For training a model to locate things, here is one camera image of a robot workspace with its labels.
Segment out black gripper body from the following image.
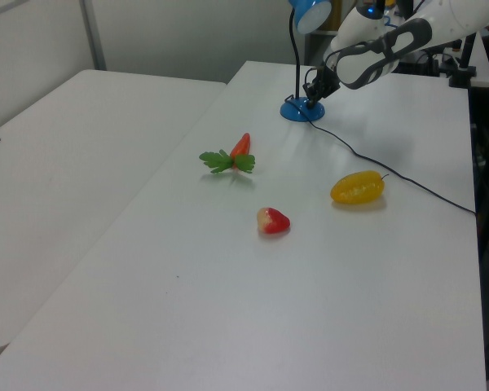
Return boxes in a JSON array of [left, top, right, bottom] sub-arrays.
[[308, 64, 343, 99]]

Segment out black lamp power cable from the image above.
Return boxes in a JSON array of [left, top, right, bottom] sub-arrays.
[[284, 94, 477, 214]]

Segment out orange toy carrot green leaves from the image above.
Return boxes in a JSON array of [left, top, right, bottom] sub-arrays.
[[198, 133, 256, 175]]

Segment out blue desk lamp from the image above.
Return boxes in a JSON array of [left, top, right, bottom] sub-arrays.
[[280, 0, 333, 123]]

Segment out red toy strawberry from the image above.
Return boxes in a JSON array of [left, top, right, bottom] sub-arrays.
[[255, 207, 291, 235]]

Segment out yellow toy starfruit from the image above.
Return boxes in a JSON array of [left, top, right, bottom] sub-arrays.
[[329, 170, 390, 204]]

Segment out black camera stand with clamp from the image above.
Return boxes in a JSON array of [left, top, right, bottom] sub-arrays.
[[447, 31, 478, 89]]

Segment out grey partition frame post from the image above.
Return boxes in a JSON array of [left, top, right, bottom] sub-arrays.
[[80, 0, 108, 72]]

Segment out black desk equipment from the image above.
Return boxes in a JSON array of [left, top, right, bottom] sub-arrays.
[[406, 44, 452, 77]]

